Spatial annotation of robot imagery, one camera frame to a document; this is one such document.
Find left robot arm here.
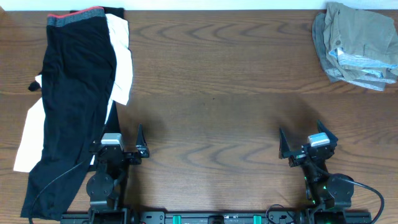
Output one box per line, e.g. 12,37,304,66
86,124,150,223

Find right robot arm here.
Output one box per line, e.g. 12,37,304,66
279,121,354,210

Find grey folded garment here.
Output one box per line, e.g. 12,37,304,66
312,13,397,91

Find khaki folded shorts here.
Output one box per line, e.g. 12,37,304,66
323,2,397,80

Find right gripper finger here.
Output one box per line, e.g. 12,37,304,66
279,128,297,159
317,119,338,140

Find black leggings grey red waistband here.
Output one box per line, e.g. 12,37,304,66
21,6,116,220

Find white t-shirt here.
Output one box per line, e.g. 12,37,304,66
13,13,134,174

